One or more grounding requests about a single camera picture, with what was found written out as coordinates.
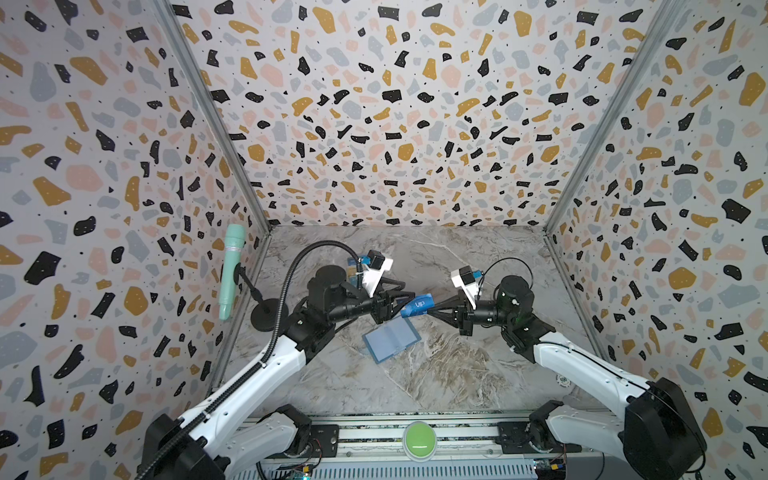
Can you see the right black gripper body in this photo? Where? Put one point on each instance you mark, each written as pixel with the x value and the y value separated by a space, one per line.
pixel 466 315

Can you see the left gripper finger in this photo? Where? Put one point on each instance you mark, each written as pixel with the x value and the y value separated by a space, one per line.
pixel 403 311
pixel 398 297

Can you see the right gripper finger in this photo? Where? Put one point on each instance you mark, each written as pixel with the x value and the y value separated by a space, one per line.
pixel 448 304
pixel 447 317

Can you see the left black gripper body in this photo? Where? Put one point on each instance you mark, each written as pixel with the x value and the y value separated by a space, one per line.
pixel 381 309

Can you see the dark blue VIP credit card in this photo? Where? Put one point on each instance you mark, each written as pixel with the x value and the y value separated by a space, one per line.
pixel 421 304

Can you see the blue leather card holder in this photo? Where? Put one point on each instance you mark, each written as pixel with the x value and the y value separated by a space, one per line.
pixel 390 339

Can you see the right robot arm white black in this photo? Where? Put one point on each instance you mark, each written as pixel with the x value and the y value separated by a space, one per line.
pixel 646 423

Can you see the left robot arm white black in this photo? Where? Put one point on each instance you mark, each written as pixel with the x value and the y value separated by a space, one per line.
pixel 209 441

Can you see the clear box with cards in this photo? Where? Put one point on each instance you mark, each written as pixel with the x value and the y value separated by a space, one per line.
pixel 352 266

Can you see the black microphone stand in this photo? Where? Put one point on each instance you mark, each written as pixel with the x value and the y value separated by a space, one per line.
pixel 264 314

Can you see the green push button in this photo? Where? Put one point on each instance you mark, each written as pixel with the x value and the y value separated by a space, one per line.
pixel 419 441

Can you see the mint green microphone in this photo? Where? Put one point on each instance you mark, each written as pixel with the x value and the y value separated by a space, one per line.
pixel 234 242

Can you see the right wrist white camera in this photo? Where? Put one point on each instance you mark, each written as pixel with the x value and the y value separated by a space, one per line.
pixel 467 279

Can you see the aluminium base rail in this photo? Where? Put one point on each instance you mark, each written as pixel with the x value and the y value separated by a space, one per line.
pixel 460 436

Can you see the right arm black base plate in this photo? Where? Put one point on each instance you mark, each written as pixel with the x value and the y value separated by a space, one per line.
pixel 517 437

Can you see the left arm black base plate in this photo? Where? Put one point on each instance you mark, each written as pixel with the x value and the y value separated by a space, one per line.
pixel 296 443

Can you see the white ventilated cable duct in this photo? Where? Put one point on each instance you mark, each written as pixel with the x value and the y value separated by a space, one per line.
pixel 460 469

